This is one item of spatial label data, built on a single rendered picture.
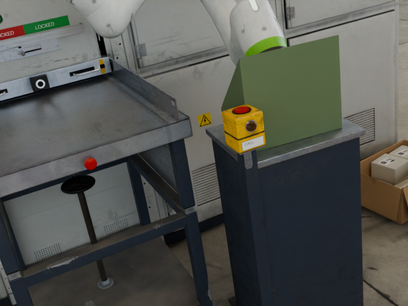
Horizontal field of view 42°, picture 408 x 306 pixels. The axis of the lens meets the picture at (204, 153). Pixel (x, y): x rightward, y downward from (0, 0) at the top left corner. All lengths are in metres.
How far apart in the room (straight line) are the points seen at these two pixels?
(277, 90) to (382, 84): 1.45
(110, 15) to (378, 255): 1.43
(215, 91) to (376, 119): 0.96
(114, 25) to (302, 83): 0.57
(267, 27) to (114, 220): 1.16
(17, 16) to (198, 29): 0.70
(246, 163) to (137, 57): 0.87
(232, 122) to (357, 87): 1.48
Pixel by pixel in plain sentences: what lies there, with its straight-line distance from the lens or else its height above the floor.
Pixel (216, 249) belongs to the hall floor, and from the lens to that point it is 2.42.
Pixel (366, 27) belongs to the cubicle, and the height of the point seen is 0.75.
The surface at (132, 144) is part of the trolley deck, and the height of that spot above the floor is 0.82.
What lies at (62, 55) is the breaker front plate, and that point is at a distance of 2.05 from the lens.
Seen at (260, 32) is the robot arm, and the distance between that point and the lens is 1.56.
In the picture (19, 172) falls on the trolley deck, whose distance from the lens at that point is 1.44.
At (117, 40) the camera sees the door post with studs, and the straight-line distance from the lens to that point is 2.13.
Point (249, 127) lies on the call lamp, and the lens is 1.34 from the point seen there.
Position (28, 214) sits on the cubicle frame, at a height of 0.38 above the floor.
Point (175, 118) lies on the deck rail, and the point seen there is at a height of 0.85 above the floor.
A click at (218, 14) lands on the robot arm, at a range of 1.82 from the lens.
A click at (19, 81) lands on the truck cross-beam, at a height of 0.92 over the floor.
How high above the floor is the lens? 1.39
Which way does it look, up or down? 25 degrees down
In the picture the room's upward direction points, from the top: 9 degrees counter-clockwise
